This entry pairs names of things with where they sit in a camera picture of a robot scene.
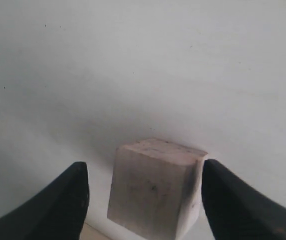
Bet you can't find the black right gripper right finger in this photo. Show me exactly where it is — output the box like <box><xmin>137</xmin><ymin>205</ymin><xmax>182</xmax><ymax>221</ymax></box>
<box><xmin>201</xmin><ymin>159</ymin><xmax>286</xmax><ymax>240</ymax></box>

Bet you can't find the small wooden cube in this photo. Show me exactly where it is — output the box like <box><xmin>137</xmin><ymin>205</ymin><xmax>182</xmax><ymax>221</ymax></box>
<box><xmin>107</xmin><ymin>138</ymin><xmax>208</xmax><ymax>240</ymax></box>

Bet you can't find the medium wooden cube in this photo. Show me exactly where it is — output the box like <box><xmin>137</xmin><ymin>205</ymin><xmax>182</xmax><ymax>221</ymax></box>
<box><xmin>79</xmin><ymin>223</ymin><xmax>112</xmax><ymax>240</ymax></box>

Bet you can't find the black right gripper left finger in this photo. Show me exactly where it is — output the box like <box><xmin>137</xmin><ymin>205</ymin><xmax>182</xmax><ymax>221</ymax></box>
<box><xmin>0</xmin><ymin>161</ymin><xmax>90</xmax><ymax>240</ymax></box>

